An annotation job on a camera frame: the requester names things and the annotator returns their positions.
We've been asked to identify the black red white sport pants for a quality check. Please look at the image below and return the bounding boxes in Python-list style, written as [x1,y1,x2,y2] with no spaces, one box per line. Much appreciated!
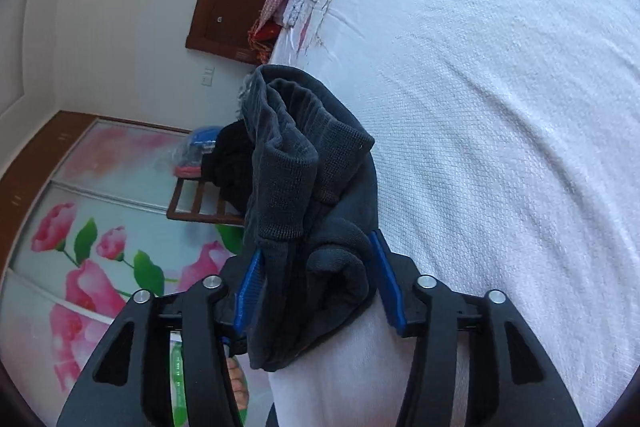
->
[241,65,378,372]

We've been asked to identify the person's left hand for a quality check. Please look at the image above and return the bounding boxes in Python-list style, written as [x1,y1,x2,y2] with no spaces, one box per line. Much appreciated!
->
[227,358,250,412]

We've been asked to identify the wooden chair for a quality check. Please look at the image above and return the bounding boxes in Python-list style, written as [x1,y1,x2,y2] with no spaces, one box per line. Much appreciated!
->
[166,178,244,227]

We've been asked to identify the black clothes on chair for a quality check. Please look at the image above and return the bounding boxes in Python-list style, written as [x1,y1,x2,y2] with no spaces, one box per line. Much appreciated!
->
[201,120,254,215]

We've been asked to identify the plastic bag with items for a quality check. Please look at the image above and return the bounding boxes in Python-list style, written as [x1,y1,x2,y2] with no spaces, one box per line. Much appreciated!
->
[171,126,222,179]

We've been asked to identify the floral sliding wardrobe door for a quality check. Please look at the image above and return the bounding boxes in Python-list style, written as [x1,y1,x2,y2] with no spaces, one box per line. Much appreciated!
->
[1,121,240,426]

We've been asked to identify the bed with white floral sheet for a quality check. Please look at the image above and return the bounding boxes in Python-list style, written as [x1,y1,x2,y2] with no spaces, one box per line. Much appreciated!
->
[272,0,639,426]

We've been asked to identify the white wall outlet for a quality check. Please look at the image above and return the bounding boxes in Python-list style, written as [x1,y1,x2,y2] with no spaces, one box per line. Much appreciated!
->
[201,67,215,87]

